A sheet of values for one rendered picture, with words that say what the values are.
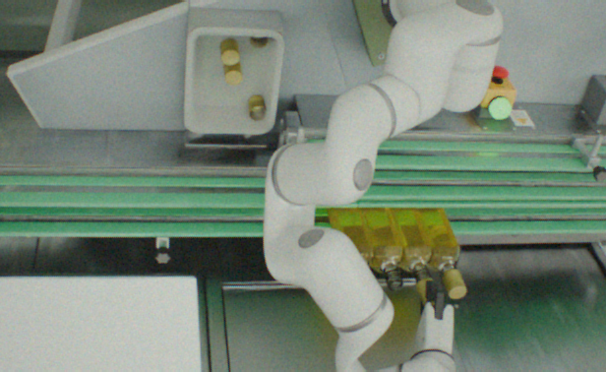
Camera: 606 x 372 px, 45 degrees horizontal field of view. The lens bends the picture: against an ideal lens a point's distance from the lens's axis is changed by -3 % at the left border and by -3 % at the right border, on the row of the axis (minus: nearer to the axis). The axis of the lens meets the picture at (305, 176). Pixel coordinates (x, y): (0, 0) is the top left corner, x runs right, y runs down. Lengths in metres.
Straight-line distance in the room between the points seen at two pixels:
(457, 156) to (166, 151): 0.57
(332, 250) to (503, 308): 0.74
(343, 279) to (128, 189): 0.59
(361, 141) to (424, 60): 0.15
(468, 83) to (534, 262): 0.73
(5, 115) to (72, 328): 0.76
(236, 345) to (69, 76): 0.60
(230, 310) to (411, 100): 0.60
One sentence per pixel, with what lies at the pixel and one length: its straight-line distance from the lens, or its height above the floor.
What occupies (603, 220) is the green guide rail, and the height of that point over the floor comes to 0.93.
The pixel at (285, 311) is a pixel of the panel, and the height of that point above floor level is 1.08.
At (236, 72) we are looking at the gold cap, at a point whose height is 0.81.
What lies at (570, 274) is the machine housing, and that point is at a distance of 1.79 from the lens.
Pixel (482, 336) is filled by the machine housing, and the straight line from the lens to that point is 1.57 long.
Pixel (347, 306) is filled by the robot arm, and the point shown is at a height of 1.39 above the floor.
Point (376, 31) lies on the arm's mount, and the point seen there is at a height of 0.81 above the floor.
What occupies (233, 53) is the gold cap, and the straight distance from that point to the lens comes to 1.41.
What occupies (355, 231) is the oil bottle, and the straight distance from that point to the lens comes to 1.41.
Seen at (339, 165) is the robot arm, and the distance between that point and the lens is 0.94.
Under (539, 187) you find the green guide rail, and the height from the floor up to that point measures 0.94.
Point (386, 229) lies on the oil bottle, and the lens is 1.44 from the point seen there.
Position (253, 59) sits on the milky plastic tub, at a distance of 1.47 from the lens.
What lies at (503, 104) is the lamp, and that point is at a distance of 1.56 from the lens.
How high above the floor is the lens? 2.04
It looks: 51 degrees down
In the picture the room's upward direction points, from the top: 167 degrees clockwise
